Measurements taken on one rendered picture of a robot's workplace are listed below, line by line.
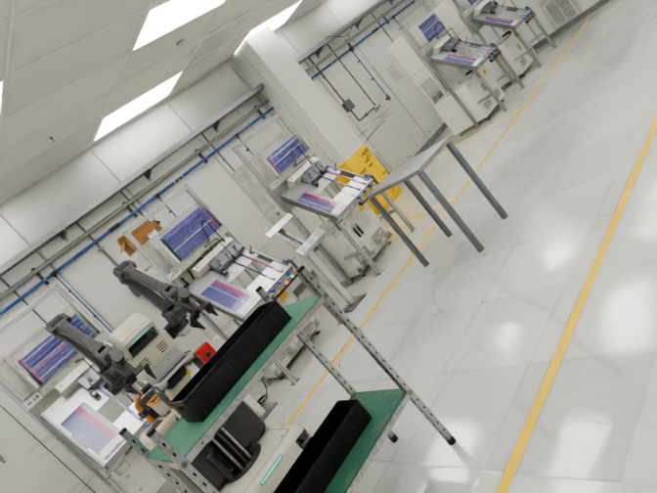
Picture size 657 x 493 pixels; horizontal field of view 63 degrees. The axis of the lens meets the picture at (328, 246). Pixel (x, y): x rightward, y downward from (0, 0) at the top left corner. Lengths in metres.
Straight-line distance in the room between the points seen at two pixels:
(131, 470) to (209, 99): 4.82
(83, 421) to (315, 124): 4.83
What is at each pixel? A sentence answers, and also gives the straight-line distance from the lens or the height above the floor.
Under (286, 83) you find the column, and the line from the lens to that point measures 7.60.
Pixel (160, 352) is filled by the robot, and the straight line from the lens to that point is 3.06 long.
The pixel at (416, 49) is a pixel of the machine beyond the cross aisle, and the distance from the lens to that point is 8.32.
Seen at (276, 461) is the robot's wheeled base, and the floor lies 0.25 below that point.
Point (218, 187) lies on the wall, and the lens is 7.03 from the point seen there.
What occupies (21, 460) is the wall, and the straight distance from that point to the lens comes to 6.06.
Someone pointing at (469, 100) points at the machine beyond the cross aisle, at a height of 0.40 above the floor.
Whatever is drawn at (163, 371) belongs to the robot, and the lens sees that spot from 3.03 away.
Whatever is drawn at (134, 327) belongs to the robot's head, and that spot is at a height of 1.33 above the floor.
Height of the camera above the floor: 1.50
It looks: 10 degrees down
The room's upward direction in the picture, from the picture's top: 41 degrees counter-clockwise
